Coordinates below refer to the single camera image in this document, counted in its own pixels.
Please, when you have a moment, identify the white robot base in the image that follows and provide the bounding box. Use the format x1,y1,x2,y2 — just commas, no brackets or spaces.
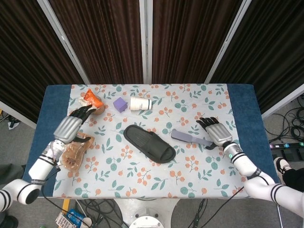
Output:
113,198,179,228

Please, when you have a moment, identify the grey-purple brush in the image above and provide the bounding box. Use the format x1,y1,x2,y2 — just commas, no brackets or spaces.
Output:
171,129,214,147

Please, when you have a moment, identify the white paper cup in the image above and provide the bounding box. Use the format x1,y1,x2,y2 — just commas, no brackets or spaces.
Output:
129,96,152,111

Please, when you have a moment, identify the black slipper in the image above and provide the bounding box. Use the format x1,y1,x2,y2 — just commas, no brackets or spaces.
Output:
123,124,177,164

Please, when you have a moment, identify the black cable tangle under table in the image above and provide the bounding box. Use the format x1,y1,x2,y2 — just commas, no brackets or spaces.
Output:
75,198,130,228

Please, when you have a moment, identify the white crumpled paper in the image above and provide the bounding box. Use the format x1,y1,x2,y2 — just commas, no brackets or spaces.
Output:
8,119,21,130

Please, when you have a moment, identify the colourful printed box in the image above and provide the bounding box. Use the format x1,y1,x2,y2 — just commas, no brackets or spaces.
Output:
55,212,72,228

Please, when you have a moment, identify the brown round pastry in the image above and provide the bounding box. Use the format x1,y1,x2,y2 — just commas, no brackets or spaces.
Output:
91,105,107,116

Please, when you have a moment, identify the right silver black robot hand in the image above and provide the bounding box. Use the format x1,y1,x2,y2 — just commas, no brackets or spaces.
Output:
196,116,233,151

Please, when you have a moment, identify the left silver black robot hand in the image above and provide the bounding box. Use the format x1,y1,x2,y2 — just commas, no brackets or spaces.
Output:
53,104,96,145

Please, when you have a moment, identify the black power strip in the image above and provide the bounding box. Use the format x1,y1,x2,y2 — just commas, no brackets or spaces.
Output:
268,142,304,150

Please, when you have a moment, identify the white black sneaker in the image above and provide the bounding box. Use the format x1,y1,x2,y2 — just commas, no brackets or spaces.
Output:
273,156,292,187

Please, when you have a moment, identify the brown clear food pouch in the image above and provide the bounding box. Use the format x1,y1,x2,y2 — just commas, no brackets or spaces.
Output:
59,133,95,172

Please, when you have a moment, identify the blue snack packet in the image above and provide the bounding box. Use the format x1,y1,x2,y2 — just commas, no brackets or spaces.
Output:
66,208,86,225

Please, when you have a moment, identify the orange white snack packet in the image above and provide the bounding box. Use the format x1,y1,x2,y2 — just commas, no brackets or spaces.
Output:
78,88,105,112

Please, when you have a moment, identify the black floor cable bundle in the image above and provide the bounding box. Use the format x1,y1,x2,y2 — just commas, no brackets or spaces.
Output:
263,94,304,143

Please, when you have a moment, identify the black trouser leg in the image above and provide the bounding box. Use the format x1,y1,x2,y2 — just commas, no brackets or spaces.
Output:
282,165,304,193

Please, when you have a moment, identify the purple small box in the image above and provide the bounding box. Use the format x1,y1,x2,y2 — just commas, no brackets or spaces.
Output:
113,96,128,114

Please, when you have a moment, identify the brown fabric screen panel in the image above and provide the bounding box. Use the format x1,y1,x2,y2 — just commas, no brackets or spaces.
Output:
48,0,143,85
152,0,243,85
210,0,304,115
0,0,83,124

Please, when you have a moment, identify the floral tablecloth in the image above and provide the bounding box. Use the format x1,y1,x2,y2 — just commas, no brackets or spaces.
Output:
53,83,252,199

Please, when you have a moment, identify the blue table cover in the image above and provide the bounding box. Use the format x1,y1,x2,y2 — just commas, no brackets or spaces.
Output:
22,84,280,198

